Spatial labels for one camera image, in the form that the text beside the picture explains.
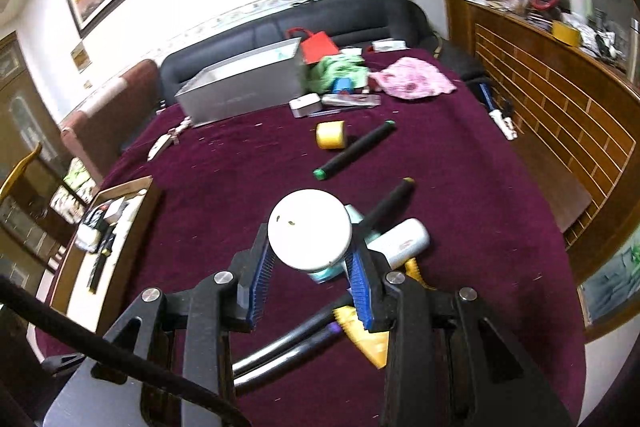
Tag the black packet white print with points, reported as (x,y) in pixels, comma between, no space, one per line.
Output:
(95,218)

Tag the green printed poster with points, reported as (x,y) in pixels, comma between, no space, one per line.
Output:
(612,282)

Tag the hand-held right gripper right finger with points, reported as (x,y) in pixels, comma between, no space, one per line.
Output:
(360,292)

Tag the teal tissue packet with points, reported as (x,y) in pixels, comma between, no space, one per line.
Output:
(322,276)

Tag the small blue item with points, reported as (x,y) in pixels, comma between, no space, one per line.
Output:
(342,86)

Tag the green cloth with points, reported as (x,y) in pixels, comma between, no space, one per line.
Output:
(335,67)

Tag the black marker purple cap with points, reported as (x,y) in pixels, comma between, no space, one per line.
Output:
(290,357)

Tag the flat tube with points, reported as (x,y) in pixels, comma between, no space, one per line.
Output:
(350,101)

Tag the small red paper bag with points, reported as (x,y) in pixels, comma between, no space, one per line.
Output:
(320,47)

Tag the white charger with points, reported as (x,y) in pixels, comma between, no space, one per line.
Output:
(306,106)

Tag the wooden counter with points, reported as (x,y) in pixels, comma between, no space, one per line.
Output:
(550,107)

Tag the plain black marker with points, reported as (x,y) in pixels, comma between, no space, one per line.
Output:
(285,334)

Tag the flat white box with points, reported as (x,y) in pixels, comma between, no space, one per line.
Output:
(388,46)

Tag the black sofa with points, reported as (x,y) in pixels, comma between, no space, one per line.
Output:
(325,14)

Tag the long grey box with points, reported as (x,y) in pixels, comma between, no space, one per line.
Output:
(235,92)

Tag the black marker olive cap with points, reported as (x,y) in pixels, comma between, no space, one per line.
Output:
(390,202)

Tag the pink cloth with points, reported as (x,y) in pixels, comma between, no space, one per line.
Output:
(415,79)

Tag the large white bottle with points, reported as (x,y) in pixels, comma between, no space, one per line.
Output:
(405,239)

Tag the white adapter box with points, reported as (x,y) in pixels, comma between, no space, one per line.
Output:
(115,209)

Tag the yellow chair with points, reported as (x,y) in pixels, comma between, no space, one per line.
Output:
(20,169)

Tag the brown chair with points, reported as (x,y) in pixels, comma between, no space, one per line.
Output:
(110,117)

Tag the black marker green cap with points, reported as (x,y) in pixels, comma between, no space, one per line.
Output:
(355,149)

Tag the yellow snack packet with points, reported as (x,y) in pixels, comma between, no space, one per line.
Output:
(370,344)

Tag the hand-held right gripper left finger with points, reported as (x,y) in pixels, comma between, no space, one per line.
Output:
(260,277)

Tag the brown cardboard box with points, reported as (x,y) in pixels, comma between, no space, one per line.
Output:
(135,227)

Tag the black marker yellow end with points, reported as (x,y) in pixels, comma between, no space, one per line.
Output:
(102,257)

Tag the white bottle red label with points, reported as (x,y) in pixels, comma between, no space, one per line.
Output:
(310,229)

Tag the small wall plaque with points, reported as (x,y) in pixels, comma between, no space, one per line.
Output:
(81,57)

